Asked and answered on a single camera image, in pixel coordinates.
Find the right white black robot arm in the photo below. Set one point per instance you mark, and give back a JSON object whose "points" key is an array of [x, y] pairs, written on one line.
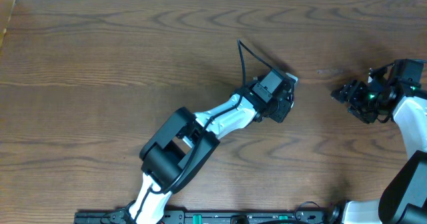
{"points": [[392, 93]]}

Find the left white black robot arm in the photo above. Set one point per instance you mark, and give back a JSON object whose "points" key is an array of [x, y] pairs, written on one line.
{"points": [[182, 145]]}

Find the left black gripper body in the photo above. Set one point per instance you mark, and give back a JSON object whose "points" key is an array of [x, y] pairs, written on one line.
{"points": [[284, 108]]}

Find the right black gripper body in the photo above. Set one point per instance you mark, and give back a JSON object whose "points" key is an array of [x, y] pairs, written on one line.
{"points": [[357, 97]]}

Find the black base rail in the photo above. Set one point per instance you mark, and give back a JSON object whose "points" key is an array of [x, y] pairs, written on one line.
{"points": [[187, 217]]}

